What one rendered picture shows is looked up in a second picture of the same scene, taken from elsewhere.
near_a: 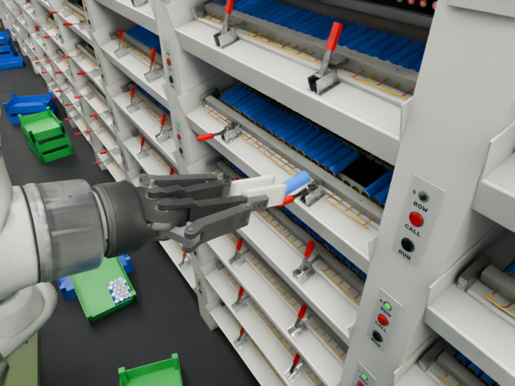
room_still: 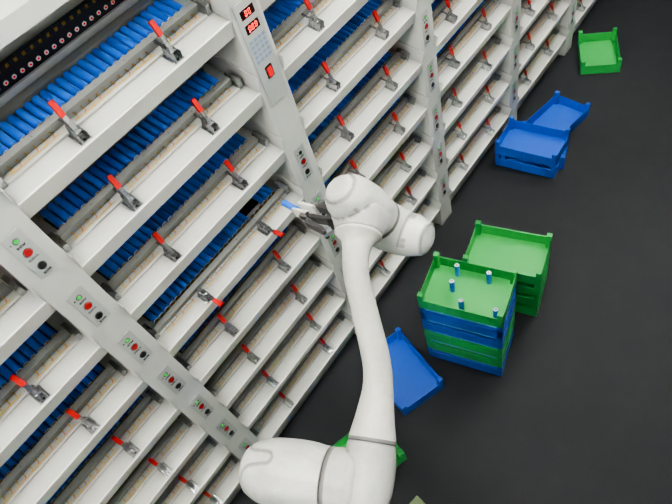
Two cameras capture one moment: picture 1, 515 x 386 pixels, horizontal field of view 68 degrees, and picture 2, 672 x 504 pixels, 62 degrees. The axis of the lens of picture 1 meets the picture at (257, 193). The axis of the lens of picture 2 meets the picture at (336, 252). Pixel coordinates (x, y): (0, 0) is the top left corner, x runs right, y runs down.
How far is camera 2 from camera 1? 1.39 m
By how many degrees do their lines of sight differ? 63
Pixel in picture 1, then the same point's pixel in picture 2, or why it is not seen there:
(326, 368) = (320, 278)
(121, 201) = not seen: hidden behind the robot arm
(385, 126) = (275, 156)
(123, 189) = not seen: hidden behind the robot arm
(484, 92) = (291, 112)
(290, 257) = (273, 278)
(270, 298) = (281, 323)
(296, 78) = (230, 199)
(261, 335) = (293, 356)
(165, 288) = not seen: outside the picture
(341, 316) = (308, 243)
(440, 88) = (283, 124)
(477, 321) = (324, 162)
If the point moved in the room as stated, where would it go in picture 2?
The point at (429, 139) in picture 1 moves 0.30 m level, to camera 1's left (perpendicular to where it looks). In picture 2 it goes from (289, 138) to (320, 209)
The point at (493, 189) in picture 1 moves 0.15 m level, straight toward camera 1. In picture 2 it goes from (308, 126) to (356, 129)
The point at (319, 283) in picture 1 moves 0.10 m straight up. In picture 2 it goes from (289, 257) to (280, 239)
